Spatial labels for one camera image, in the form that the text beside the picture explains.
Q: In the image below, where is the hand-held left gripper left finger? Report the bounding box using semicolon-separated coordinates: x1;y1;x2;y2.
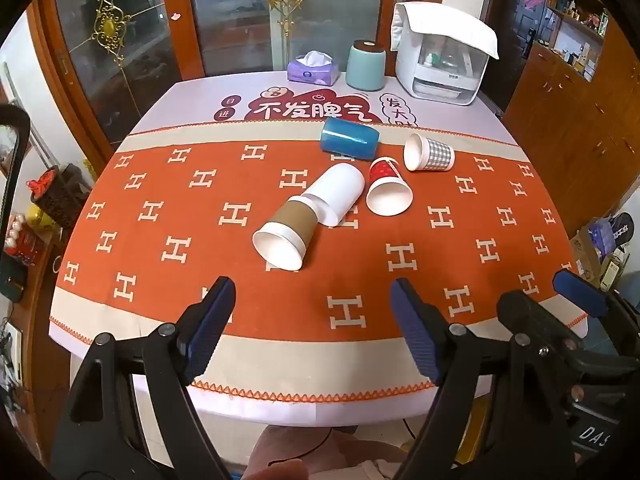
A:
50;276;236;480

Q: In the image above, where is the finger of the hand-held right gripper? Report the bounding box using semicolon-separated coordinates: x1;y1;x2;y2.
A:
496;290;586;361
552;269;640;341

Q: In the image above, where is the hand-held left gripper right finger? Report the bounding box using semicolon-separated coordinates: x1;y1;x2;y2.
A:
390;278;576;480

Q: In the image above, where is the brown sleeve paper cup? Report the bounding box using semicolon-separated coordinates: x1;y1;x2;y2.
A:
251;194;321;272

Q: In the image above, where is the red paper cup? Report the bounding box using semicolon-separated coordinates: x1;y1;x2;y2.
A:
365;156;414;216

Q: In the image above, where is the plain white cup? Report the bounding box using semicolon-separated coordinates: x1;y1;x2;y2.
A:
301;162;365;227

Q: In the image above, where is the checkered paper cup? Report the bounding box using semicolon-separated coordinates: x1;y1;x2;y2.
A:
403;133;456;172

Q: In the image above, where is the blue cup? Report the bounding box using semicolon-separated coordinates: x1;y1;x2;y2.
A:
320;118;381;160

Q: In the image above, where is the cardboard box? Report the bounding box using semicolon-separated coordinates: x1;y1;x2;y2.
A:
569;229;602;282

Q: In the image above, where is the blue plastic bag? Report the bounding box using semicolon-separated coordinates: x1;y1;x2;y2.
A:
589;216;617;257

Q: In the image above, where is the orange patterned tablecloth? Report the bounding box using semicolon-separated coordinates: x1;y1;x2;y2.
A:
49;122;589;406

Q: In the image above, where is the wooden cabinet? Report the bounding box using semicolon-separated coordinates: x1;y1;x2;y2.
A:
504;40;640;243

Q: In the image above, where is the wooden sideboard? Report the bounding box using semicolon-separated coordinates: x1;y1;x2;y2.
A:
0;240;68;413

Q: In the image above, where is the black basket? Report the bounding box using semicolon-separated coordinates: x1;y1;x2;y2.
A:
36;164;92;229

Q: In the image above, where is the yellow object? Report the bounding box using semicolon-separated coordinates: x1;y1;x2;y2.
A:
26;204;57;229

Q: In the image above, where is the red knot ornament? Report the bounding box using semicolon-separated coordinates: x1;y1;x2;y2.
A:
26;169;59;197

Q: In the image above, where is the dark door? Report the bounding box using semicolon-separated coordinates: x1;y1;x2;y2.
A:
499;0;552;111

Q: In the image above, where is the white countertop appliance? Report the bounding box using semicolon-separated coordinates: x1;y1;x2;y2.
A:
394;2;491;106

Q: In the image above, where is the teal canister with dark lid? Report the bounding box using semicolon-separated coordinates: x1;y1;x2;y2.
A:
346;39;387;92

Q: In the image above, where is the glass sliding door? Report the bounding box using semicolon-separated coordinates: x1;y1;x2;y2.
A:
27;0;203;158

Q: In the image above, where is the purple tissue box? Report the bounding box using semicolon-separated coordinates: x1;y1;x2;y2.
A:
287;51;340;86

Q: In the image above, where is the black frame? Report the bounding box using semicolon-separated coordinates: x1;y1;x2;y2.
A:
0;104;32;261

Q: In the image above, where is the wall shelf with bottles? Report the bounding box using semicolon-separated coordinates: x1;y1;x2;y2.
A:
544;0;617;82

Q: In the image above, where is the glass door with handle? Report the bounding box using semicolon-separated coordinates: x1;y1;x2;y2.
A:
160;0;449;82

